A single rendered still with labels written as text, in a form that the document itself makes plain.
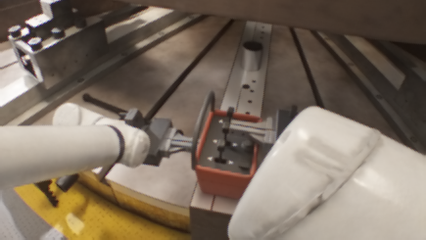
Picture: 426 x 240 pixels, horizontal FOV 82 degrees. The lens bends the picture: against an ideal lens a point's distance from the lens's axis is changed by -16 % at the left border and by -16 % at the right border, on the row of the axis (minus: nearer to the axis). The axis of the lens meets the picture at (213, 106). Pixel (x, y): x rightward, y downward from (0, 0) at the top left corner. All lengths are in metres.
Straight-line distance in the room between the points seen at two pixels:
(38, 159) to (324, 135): 0.37
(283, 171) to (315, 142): 0.03
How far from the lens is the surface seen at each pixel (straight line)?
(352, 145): 0.17
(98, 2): 2.71
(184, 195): 1.18
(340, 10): 1.13
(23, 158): 0.42
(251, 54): 1.09
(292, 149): 0.16
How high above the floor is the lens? 1.32
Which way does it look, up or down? 42 degrees down
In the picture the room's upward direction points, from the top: 3 degrees clockwise
